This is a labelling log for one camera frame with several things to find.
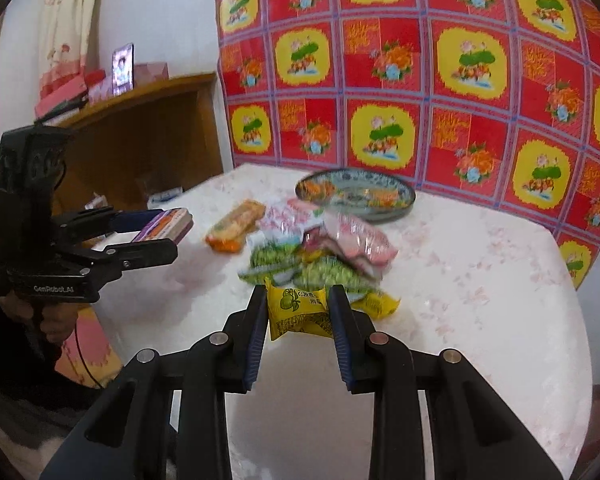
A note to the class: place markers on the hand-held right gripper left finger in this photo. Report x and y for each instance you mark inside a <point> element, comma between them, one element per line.
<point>253,355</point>

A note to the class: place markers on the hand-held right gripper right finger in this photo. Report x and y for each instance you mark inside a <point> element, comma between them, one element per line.
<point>341,350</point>

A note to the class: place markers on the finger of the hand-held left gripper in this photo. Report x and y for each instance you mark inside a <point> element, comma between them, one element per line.
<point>150,252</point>
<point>132,220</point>

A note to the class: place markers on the purple snack packet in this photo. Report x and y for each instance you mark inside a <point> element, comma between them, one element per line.
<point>169,222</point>

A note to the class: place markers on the yellow snack packet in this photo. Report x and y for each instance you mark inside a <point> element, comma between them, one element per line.
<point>300,315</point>
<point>377,305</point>

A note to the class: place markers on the green snack packet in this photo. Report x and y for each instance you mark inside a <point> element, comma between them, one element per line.
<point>330,272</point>
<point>267,276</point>
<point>270,257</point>

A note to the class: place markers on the orange cracker packet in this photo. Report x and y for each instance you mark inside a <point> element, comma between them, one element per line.
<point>235,222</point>

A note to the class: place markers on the pink snack packet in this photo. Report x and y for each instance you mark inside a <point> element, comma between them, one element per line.
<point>365,245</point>
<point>316,242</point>

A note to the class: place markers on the white red snack packet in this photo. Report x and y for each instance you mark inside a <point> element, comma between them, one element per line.
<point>282,220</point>

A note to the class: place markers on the patterned round plate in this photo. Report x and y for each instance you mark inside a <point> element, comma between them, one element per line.
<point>370,200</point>

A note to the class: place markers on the person's left hand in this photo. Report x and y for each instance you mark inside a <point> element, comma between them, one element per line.
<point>60,322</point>

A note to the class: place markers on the blue white box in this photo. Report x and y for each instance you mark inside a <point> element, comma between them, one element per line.
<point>165,197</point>

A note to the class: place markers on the wooden cabinet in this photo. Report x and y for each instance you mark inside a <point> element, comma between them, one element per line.
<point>155,135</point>

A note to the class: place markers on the pink floral cloth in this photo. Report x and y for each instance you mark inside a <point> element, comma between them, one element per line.
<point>97,350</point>

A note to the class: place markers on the stack of pink boxes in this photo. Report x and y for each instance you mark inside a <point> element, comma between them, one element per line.
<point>62,92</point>

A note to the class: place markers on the pink tissue box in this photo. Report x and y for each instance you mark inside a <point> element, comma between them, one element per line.
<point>151,72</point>

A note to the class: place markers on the grey cloth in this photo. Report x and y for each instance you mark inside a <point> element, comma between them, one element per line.
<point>10,440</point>

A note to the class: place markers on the floral curtain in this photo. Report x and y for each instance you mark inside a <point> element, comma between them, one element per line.
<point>67,20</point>

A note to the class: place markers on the small picture frame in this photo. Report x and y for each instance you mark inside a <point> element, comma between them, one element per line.
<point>123,70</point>

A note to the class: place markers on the red floral wall cloth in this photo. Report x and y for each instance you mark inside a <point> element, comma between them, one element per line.
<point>405,110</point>

